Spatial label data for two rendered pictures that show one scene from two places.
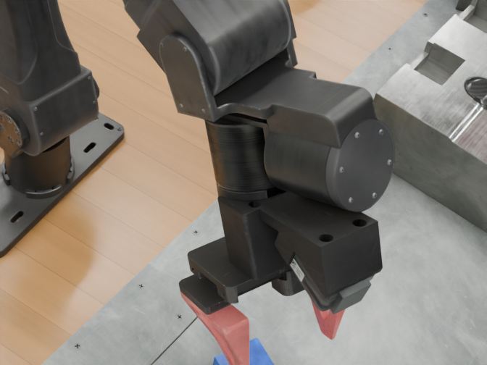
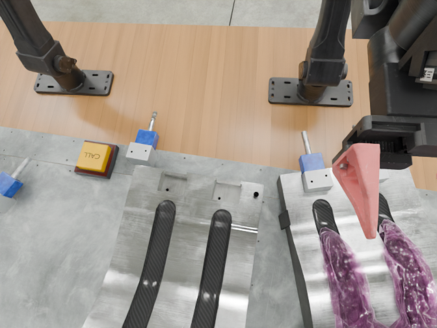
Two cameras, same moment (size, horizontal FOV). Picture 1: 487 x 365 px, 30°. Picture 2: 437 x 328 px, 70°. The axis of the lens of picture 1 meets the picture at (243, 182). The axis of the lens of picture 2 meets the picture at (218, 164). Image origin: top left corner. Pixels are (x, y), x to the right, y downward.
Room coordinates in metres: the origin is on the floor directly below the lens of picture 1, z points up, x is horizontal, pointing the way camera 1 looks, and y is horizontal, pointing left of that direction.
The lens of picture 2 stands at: (0.79, -0.37, 1.48)
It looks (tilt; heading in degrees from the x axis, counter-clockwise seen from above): 71 degrees down; 81
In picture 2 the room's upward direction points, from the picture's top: 10 degrees counter-clockwise
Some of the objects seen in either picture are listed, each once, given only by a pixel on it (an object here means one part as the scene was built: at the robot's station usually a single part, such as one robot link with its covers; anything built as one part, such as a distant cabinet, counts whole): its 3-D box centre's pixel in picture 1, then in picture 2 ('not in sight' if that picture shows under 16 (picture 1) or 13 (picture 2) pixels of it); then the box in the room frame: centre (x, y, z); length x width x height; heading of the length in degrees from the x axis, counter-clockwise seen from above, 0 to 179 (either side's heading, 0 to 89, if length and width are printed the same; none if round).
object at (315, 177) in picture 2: not in sight; (310, 160); (1.01, -0.21, 0.86); 0.13 x 0.05 x 0.05; 79
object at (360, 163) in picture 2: not in sight; (383, 186); (0.94, -0.34, 1.20); 0.09 x 0.07 x 0.07; 67
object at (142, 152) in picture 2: not in sight; (147, 136); (0.70, -0.03, 0.83); 0.13 x 0.05 x 0.05; 60
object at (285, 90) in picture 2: not in sight; (313, 83); (1.10, -0.04, 0.84); 0.20 x 0.07 x 0.08; 157
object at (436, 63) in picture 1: (430, 74); (174, 183); (0.73, -0.17, 0.87); 0.05 x 0.05 x 0.04; 61
